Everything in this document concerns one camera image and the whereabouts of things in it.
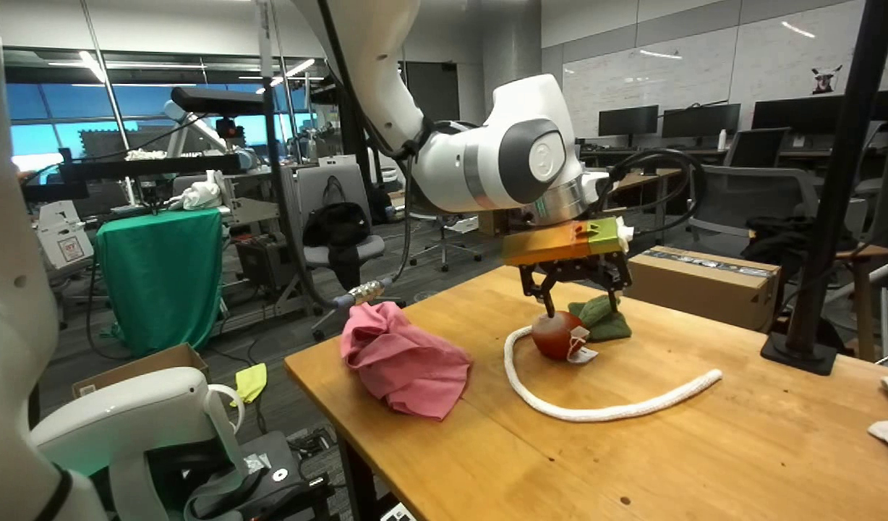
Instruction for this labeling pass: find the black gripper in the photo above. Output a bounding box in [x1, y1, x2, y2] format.
[514, 256, 637, 323]

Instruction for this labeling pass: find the red radish plush toy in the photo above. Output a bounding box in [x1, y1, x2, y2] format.
[528, 289, 637, 368]

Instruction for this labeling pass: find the pink shirt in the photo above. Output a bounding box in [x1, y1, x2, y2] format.
[339, 300, 478, 423]

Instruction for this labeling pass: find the cardboard box with black tape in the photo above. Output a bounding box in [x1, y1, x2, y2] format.
[624, 243, 783, 334]

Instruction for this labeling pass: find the black computer monitor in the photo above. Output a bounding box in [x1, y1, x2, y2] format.
[660, 103, 742, 145]
[595, 103, 661, 140]
[750, 93, 851, 155]

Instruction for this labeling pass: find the grey mesh office chair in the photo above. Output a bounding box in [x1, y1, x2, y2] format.
[696, 162, 825, 247]

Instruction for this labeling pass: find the black office chair back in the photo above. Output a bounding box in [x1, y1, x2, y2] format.
[727, 124, 793, 168]

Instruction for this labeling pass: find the office chair with black jacket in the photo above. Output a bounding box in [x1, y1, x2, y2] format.
[294, 158, 408, 343]

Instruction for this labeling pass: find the black pole stand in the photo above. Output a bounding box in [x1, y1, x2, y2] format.
[757, 0, 888, 376]

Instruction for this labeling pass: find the wooden stool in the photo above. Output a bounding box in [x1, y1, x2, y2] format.
[832, 243, 888, 363]

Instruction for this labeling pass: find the ceiling light strip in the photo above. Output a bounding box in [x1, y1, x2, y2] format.
[252, 56, 322, 98]

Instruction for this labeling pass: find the green cloth cover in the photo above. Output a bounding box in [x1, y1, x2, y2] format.
[92, 208, 229, 357]

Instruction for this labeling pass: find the brown cardboard piece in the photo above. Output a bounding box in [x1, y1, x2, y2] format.
[70, 343, 209, 401]

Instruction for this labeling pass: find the white rope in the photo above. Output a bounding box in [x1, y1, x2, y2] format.
[500, 323, 727, 425]

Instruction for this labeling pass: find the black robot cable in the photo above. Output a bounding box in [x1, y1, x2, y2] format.
[604, 148, 709, 242]

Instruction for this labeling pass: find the black stereo camera bar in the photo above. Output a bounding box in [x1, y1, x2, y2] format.
[167, 84, 278, 123]

